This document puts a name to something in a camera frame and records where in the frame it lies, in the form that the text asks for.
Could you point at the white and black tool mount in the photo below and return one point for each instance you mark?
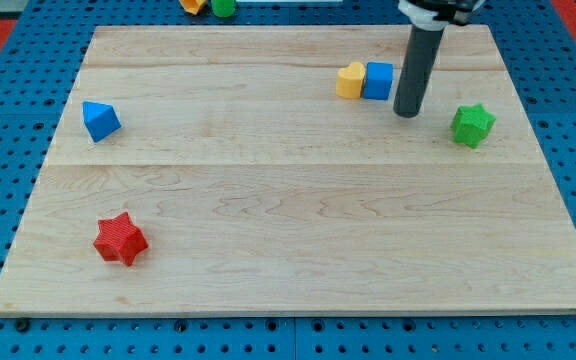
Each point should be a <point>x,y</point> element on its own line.
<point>435,15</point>

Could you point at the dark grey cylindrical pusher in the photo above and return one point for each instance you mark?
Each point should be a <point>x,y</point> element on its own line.
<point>418,63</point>

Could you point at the blue cube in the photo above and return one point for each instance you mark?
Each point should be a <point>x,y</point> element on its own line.
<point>378,81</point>

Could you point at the yellow heart block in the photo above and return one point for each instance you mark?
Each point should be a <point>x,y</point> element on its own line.
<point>350,81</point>

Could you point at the green star block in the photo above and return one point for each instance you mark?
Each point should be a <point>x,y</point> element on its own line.
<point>472,124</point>

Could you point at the green cylinder block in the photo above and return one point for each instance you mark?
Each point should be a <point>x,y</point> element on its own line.
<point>223,8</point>

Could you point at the wooden board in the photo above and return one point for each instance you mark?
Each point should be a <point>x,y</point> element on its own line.
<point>263,193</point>

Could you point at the orange block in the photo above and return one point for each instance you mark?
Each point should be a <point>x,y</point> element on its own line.
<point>193,7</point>

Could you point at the blue triangular prism block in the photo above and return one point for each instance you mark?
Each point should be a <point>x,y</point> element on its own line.
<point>100,120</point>

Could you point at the red star block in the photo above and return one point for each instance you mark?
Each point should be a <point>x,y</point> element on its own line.
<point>119,239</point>

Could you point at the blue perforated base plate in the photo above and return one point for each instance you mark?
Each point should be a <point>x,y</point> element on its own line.
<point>42,44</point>

